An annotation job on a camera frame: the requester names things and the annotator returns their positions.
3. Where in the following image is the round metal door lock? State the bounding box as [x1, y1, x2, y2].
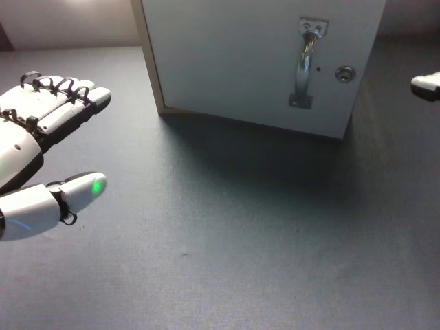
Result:
[335, 65, 357, 83]

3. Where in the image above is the wooden cabinet body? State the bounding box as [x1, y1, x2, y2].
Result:
[130, 0, 182, 117]

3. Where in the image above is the grey table cloth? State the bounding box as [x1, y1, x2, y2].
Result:
[0, 32, 440, 330]

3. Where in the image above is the white cabinet door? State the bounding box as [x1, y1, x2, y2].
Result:
[141, 0, 388, 140]

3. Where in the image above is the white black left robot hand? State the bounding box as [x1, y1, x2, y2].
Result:
[0, 70, 112, 241]

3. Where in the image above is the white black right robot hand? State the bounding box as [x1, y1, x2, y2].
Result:
[410, 71, 440, 103]

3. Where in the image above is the chrome door handle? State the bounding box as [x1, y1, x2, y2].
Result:
[288, 16, 329, 110]

